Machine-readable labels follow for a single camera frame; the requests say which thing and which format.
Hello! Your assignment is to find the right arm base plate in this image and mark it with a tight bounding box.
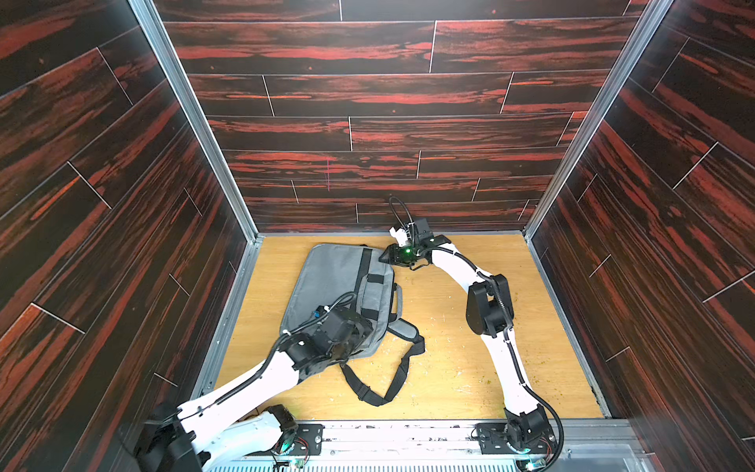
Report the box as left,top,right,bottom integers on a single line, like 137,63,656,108
472,422,558,455

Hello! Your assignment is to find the aluminium corner post right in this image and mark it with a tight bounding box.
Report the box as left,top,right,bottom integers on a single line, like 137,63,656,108
523,0,674,246

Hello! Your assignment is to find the aluminium corner post left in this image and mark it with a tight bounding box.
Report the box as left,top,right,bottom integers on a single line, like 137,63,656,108
128,0,259,243

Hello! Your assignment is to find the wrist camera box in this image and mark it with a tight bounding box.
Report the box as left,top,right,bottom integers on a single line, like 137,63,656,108
315,308,356,339
389,218,435,247

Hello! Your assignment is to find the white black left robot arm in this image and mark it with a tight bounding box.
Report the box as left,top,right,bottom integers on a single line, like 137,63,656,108
133,307,373,471

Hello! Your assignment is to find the aluminium front rail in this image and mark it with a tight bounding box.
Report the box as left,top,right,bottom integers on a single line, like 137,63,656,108
216,419,656,471

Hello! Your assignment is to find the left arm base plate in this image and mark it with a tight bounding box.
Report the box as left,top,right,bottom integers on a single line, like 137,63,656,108
263,423,324,457

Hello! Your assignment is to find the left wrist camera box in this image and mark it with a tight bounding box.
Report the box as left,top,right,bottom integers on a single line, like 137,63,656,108
315,308,356,339

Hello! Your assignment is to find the grey zippered laptop bag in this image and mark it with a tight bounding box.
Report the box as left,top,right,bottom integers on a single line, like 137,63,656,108
280,244,425,407

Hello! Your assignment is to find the aluminium corner post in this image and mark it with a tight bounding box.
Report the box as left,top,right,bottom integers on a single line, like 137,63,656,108
128,0,259,243
523,0,674,246

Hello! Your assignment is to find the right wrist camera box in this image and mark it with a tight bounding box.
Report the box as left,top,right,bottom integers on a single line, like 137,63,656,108
389,218,435,247

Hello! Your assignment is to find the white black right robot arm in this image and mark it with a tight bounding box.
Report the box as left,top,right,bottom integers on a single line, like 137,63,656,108
379,228,564,470

